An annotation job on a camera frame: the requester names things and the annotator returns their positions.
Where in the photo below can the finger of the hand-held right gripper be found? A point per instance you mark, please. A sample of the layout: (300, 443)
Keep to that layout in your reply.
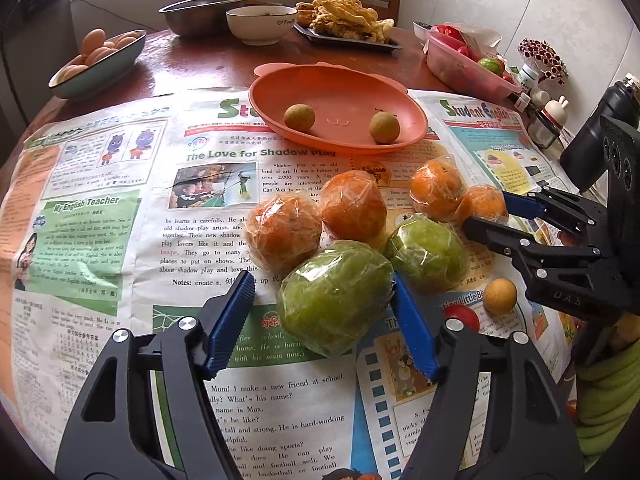
(520, 205)
(495, 235)

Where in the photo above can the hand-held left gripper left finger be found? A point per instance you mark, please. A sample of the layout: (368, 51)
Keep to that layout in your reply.
(230, 325)

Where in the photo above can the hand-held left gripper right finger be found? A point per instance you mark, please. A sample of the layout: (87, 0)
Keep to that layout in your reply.
(415, 330)

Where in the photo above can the small orange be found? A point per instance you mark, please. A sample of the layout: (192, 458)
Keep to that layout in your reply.
(437, 187)
(485, 202)

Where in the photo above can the small green fruit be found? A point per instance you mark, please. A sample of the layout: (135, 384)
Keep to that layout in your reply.
(427, 255)

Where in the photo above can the large green fruit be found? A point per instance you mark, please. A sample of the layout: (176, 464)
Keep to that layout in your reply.
(335, 300)

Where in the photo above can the large orange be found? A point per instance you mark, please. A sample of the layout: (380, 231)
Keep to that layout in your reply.
(285, 232)
(352, 210)

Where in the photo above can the orange-pink eared bowl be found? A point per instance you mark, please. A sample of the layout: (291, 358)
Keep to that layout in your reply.
(325, 95)

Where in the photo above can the small red fruit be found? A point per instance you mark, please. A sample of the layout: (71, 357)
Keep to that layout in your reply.
(465, 316)

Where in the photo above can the brown longan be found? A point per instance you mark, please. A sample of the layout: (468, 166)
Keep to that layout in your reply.
(384, 127)
(299, 118)
(500, 296)

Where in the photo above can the glass jar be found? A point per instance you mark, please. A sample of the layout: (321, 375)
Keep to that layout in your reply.
(542, 130)

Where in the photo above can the black thermos bottle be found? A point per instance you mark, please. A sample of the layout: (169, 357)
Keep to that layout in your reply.
(585, 145)

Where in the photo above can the white rabbit shaker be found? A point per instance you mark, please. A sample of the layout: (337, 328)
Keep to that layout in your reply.
(556, 111)

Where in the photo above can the small white jar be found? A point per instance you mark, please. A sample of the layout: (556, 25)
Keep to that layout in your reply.
(538, 96)

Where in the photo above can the white pill bottle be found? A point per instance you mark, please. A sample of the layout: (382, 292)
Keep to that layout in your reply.
(527, 76)

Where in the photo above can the green lime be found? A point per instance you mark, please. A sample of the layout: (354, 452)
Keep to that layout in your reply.
(490, 65)

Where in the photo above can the pink plastic container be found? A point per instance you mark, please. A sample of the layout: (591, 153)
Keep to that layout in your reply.
(460, 74)

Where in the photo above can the red white flower decoration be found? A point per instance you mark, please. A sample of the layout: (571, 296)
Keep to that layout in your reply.
(542, 57)

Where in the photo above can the green banana bunch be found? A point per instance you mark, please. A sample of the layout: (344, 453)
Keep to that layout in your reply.
(610, 390)

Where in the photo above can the white plastic bag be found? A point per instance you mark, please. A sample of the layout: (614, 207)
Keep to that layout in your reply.
(485, 37)

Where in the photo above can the red plastic bag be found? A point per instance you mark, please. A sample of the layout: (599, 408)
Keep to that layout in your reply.
(450, 31)

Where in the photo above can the small patterned bowl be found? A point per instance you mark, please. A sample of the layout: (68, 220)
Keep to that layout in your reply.
(422, 27)

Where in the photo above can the wooden chair with cutout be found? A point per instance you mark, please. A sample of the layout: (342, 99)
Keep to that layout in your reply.
(385, 2)

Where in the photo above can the pile of fried food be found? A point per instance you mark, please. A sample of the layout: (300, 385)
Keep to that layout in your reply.
(340, 15)

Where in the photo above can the teal bowl of eggs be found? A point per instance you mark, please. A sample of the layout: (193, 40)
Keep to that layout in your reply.
(95, 79)

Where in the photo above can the white ceramic bowl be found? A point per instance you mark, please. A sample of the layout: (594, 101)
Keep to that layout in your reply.
(260, 30)

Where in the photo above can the stainless steel basin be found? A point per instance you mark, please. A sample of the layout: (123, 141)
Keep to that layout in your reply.
(200, 17)

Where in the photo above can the pile of brown eggs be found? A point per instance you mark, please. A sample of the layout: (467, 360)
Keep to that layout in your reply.
(92, 42)

